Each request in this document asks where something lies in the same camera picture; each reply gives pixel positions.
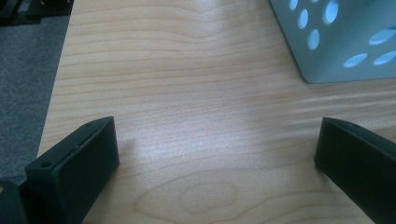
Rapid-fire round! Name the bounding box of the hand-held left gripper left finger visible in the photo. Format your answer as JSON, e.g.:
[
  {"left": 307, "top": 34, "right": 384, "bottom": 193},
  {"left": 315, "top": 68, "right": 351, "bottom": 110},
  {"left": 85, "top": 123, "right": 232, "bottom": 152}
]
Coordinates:
[{"left": 24, "top": 116, "right": 120, "bottom": 224}]

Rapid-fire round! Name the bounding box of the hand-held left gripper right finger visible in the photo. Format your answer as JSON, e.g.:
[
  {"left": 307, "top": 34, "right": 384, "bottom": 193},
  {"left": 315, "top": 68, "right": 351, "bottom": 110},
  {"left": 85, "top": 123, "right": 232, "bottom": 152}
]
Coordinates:
[{"left": 313, "top": 117, "right": 396, "bottom": 224}]

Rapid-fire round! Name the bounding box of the light blue perforated basket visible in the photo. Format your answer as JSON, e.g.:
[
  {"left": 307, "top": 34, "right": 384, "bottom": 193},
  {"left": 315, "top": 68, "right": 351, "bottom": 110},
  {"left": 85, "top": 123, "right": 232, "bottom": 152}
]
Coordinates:
[{"left": 268, "top": 0, "right": 396, "bottom": 84}]

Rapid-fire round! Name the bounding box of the black stand base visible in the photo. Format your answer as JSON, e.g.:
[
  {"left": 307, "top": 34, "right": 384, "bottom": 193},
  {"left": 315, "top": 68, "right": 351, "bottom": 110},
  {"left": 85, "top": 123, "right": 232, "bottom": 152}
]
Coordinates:
[{"left": 0, "top": 0, "right": 75, "bottom": 26}]

